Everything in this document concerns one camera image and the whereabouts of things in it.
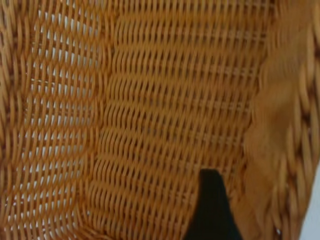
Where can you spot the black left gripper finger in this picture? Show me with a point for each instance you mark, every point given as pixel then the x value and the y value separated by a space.
pixel 212 212

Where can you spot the orange wicker basket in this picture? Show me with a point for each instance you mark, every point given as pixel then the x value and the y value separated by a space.
pixel 150 100

